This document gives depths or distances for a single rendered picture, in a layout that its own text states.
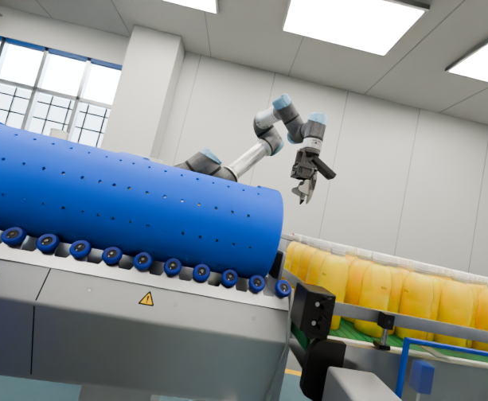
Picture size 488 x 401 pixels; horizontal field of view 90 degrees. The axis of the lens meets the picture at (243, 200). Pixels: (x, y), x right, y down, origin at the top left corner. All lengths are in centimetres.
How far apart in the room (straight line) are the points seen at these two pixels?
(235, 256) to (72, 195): 41
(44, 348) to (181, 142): 326
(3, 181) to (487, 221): 529
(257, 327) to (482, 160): 491
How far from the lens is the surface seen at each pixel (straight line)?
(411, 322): 79
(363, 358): 72
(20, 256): 78
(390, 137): 445
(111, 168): 69
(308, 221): 372
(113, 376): 83
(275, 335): 72
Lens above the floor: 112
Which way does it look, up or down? 4 degrees up
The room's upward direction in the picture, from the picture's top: 13 degrees clockwise
